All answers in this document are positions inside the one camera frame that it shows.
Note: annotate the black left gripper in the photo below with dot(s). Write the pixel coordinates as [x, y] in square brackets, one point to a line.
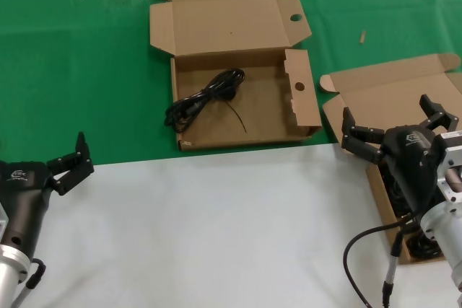
[21, 196]

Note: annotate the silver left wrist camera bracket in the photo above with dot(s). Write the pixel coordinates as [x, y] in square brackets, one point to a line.
[3, 225]

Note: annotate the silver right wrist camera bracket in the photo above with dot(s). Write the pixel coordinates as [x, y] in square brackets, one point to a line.
[451, 163]

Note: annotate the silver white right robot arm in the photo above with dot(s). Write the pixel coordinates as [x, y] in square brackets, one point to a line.
[444, 228]

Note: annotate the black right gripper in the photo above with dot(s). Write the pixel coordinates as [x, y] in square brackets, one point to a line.
[411, 163]

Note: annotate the small wooden stick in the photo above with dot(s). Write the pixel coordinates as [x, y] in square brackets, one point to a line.
[363, 37]

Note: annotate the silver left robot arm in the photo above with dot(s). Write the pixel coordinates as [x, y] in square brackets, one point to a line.
[9, 275]

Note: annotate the open cardboard box with holes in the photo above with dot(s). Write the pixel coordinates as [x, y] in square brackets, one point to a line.
[231, 26]

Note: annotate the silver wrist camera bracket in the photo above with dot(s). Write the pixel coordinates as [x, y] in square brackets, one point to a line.
[3, 225]
[451, 163]

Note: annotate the green felt table cloth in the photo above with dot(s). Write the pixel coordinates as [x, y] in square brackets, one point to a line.
[72, 70]

